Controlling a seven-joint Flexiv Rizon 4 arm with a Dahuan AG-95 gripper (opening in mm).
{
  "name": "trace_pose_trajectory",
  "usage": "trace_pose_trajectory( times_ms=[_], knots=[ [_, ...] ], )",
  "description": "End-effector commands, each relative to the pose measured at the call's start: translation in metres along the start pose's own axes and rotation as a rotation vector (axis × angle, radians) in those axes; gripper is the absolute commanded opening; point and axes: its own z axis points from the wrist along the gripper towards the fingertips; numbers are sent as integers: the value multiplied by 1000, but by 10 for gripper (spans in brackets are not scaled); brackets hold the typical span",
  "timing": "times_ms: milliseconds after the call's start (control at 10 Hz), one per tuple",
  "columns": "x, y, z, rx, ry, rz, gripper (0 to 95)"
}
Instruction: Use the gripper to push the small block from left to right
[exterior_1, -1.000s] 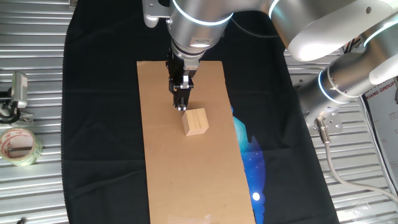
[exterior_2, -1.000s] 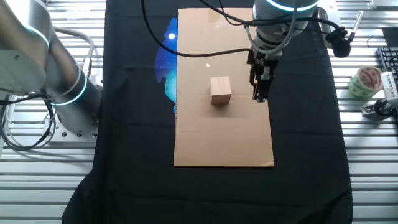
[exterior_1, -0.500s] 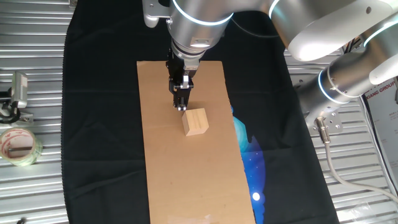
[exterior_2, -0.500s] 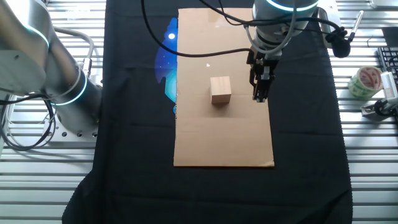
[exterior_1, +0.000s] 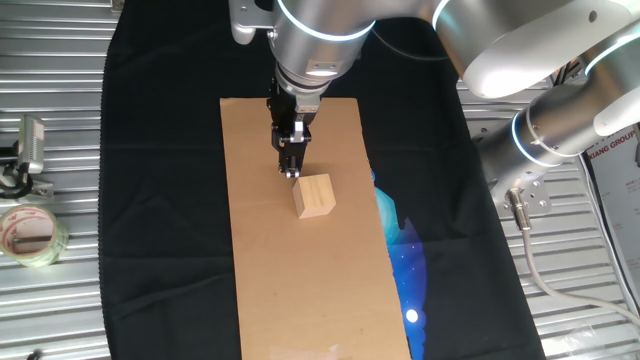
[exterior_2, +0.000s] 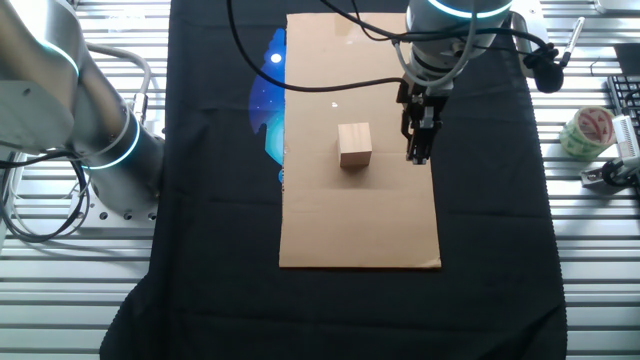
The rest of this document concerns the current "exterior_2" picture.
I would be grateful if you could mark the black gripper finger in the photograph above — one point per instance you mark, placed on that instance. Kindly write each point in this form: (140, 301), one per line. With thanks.
(412, 130)
(429, 135)

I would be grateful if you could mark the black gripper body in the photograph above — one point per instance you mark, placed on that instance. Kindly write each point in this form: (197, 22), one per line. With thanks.
(424, 100)

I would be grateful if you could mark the small wooden block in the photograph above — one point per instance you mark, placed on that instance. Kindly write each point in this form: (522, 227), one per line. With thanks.
(355, 145)

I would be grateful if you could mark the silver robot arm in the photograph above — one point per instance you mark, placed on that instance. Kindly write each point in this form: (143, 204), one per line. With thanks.
(50, 75)

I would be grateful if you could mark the brown cardboard sheet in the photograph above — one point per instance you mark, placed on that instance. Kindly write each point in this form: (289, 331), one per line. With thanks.
(350, 220)

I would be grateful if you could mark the clear packing tape roll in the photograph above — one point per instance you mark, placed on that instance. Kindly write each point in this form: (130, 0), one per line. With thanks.
(580, 140)

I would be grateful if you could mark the silver black marker pen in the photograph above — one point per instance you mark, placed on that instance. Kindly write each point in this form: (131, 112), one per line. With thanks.
(574, 35)

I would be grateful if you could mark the small black hex key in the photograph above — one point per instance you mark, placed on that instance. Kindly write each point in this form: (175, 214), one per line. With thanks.
(594, 64)

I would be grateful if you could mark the black keyboard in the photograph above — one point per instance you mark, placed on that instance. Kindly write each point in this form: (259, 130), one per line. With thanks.
(622, 95)

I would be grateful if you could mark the black box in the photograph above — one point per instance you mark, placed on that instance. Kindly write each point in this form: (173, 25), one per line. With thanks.
(629, 59)

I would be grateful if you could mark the grey flat device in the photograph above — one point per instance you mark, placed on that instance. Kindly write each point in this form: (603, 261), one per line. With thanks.
(617, 5)

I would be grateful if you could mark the black cloth with blue print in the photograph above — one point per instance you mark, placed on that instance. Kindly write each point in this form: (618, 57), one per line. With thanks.
(215, 250)

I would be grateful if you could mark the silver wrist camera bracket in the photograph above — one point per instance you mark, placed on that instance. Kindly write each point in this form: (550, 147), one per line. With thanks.
(527, 30)

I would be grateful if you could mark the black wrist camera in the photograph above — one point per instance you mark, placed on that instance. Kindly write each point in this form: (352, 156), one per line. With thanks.
(547, 75)

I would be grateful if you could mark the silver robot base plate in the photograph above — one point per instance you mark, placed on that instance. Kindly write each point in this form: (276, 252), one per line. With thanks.
(115, 222)

